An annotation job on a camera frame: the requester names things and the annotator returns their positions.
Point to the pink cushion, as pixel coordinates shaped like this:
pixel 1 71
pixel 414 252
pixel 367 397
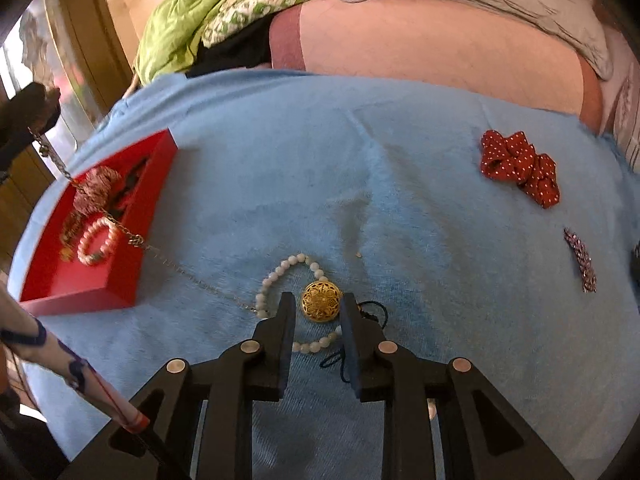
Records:
pixel 425 45

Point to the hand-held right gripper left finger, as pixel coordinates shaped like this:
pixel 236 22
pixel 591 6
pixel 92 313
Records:
pixel 287 340

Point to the dark cloth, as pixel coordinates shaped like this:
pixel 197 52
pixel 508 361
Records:
pixel 235 50

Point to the blue blanket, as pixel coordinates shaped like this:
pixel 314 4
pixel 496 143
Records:
pixel 400 260

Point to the black scrunchie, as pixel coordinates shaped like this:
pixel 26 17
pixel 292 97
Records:
pixel 132 180

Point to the red box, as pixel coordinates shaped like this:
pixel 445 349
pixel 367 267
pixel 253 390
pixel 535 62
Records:
pixel 120 280

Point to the wooden cabinet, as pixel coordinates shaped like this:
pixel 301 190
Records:
pixel 75 35

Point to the red plaid scrunchie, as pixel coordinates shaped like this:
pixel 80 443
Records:
pixel 97 185

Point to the white blue patterned stick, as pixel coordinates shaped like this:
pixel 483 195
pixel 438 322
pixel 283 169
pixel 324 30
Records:
pixel 30 330

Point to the green quilt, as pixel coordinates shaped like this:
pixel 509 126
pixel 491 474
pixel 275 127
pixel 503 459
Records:
pixel 200 10

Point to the purple rhinestone hair clip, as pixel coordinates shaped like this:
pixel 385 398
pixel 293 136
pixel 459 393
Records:
pixel 580 260

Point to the striped floral pillow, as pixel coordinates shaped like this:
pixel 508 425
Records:
pixel 625 110

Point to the leopard print scrunchie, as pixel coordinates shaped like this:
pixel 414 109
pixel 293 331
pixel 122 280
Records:
pixel 69 235

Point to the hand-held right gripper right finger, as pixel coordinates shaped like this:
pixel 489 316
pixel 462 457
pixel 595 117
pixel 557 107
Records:
pixel 350 345

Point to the red polka dot scrunchie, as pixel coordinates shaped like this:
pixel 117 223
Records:
pixel 505 155

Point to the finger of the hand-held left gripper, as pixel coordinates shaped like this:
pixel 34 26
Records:
pixel 25 110

